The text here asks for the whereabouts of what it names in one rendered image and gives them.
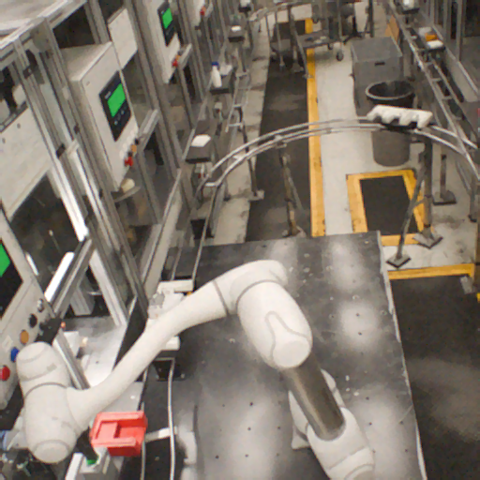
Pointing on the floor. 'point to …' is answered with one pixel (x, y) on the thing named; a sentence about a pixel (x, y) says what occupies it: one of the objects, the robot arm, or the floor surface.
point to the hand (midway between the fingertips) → (88, 451)
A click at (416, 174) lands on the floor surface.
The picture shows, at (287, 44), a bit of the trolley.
